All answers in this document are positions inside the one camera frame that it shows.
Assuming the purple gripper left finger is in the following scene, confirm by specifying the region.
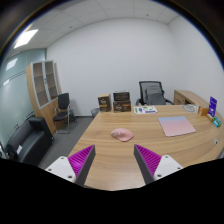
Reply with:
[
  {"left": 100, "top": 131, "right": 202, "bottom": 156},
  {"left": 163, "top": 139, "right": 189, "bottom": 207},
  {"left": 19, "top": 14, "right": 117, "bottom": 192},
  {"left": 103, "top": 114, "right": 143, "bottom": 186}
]
[{"left": 46, "top": 145, "right": 96, "bottom": 186}]

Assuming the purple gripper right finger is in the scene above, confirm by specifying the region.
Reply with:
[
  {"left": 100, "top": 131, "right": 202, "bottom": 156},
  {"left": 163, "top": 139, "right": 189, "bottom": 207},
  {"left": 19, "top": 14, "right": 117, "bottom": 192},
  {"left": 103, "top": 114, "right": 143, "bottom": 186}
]
[{"left": 134, "top": 144, "right": 182, "bottom": 184}]

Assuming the black leather sofa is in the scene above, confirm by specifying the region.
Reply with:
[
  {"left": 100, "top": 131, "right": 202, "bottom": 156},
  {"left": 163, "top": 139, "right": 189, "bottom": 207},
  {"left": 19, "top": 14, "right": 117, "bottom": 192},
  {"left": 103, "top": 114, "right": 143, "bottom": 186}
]
[{"left": 6, "top": 117, "right": 54, "bottom": 166}]

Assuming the black visitor chair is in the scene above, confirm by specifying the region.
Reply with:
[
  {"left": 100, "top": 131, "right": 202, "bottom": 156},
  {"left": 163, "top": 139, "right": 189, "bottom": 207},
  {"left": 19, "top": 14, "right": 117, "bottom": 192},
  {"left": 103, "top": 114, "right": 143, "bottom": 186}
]
[{"left": 53, "top": 93, "right": 77, "bottom": 134}]

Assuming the grey waste bin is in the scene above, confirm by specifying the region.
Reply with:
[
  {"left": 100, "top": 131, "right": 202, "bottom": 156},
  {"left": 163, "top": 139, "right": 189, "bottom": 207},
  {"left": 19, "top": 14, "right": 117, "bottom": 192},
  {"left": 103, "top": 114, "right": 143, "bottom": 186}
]
[{"left": 91, "top": 108, "right": 100, "bottom": 118}]

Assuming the green white paper sheet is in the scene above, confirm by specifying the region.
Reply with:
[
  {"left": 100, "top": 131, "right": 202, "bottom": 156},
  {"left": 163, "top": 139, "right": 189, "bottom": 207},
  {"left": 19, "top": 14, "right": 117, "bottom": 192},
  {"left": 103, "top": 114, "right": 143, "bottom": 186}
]
[{"left": 134, "top": 106, "right": 157, "bottom": 114}]

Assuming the lower dark cardboard box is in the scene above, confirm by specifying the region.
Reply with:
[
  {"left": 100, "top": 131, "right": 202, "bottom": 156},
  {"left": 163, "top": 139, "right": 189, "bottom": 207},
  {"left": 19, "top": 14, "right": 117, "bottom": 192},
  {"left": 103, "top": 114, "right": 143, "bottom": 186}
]
[{"left": 113, "top": 101, "right": 131, "bottom": 112}]

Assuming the dark cardboard box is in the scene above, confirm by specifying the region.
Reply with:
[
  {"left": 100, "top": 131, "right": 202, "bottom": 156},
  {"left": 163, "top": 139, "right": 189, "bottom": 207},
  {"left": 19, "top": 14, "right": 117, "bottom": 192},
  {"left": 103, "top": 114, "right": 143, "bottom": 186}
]
[
  {"left": 113, "top": 101, "right": 131, "bottom": 112},
  {"left": 113, "top": 91, "right": 130, "bottom": 101}
]

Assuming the small brown cardboard box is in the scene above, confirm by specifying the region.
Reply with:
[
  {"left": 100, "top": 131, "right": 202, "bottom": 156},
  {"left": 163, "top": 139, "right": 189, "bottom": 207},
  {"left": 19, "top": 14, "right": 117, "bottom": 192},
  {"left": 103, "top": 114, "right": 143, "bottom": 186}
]
[{"left": 98, "top": 94, "right": 111, "bottom": 112}]

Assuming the wooden side desk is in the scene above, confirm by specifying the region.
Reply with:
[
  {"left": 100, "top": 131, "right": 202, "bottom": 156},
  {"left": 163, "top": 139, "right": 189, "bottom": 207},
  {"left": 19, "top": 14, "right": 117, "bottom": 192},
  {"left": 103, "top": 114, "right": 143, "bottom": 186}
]
[{"left": 174, "top": 90, "right": 209, "bottom": 107}]

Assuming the black mesh office chair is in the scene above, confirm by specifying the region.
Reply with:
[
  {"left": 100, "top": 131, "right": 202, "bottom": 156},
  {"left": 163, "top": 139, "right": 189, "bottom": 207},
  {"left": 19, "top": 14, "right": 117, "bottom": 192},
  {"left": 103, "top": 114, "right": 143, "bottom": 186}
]
[{"left": 135, "top": 81, "right": 173, "bottom": 106}]

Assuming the teal small box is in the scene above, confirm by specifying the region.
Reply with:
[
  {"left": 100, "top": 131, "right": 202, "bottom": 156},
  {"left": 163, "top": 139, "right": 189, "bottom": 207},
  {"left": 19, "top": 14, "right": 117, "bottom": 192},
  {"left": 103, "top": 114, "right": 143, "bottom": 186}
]
[{"left": 213, "top": 116, "right": 222, "bottom": 127}]

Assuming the upper dark cardboard box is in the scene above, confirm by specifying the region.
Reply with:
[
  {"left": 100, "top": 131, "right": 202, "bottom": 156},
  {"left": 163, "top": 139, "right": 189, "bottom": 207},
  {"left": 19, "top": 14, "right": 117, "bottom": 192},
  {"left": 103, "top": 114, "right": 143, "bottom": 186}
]
[{"left": 113, "top": 91, "right": 130, "bottom": 101}]

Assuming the purple sign stand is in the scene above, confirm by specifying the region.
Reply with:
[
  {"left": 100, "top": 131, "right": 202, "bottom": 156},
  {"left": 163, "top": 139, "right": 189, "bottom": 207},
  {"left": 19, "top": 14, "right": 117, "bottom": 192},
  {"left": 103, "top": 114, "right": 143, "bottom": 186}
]
[{"left": 208, "top": 96, "right": 217, "bottom": 117}]

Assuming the wooden glass-door cabinet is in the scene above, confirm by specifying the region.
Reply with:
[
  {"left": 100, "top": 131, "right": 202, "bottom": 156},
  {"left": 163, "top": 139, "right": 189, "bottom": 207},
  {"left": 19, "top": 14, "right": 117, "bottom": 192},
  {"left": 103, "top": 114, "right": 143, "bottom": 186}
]
[{"left": 26, "top": 61, "right": 59, "bottom": 134}]

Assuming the ceiling light panel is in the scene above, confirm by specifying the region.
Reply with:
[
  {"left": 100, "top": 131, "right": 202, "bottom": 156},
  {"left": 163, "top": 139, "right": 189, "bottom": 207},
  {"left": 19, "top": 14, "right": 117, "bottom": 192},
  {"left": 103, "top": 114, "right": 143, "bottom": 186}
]
[{"left": 14, "top": 29, "right": 38, "bottom": 48}]

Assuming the coiled white cable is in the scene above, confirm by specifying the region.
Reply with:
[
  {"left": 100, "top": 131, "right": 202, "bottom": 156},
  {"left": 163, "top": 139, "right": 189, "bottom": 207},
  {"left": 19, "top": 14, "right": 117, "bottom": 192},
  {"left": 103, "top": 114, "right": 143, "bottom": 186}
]
[{"left": 182, "top": 103, "right": 200, "bottom": 113}]

